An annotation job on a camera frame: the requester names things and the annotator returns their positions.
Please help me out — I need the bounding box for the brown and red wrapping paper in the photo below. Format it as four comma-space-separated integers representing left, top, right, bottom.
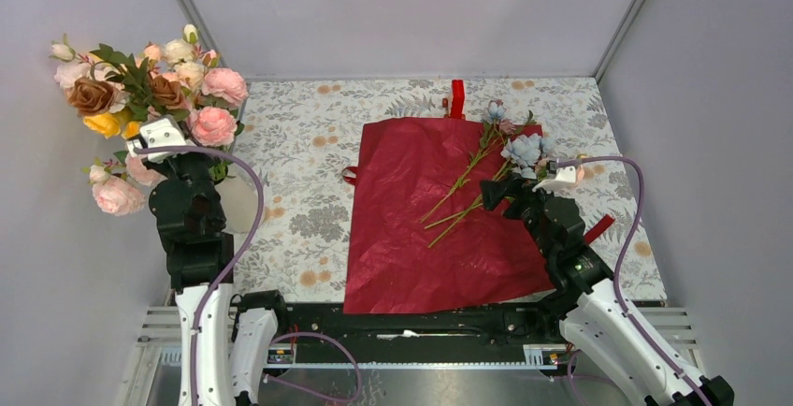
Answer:
342, 116, 617, 316

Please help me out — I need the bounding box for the white ceramic vase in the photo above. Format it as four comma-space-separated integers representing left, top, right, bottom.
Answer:
215, 167, 258, 234

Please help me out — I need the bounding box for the brown rose stem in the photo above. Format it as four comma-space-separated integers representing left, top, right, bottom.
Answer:
65, 43, 193, 121

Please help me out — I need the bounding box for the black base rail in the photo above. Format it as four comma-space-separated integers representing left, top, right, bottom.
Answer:
232, 300, 586, 366

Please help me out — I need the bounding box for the floral patterned table mat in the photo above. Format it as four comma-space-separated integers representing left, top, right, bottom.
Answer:
197, 78, 667, 304

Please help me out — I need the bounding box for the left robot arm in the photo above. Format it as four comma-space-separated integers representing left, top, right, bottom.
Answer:
149, 148, 291, 405

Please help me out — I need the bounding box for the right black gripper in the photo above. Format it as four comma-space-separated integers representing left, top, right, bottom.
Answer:
479, 172, 563, 259

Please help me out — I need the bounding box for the pink rose stem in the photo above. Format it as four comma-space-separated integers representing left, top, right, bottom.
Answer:
186, 107, 238, 147

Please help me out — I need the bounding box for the brown paper bouquet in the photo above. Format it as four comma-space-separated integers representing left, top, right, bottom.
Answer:
420, 99, 561, 248

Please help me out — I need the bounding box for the red toy block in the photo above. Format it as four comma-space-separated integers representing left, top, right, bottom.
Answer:
441, 80, 466, 120

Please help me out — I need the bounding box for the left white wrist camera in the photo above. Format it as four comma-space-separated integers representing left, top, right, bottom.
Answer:
125, 115, 195, 163

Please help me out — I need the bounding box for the slotted white cable duct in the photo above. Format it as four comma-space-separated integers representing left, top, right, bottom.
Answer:
157, 345, 574, 372

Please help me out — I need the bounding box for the pastel rose bunch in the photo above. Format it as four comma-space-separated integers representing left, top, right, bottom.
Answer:
49, 23, 251, 217

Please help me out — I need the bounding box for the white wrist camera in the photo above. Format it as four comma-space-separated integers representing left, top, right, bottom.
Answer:
125, 115, 195, 163
532, 167, 578, 193

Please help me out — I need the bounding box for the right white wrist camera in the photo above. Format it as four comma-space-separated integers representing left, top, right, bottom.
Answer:
532, 167, 578, 193

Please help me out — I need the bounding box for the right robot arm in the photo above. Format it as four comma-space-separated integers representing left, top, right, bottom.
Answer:
480, 175, 735, 405

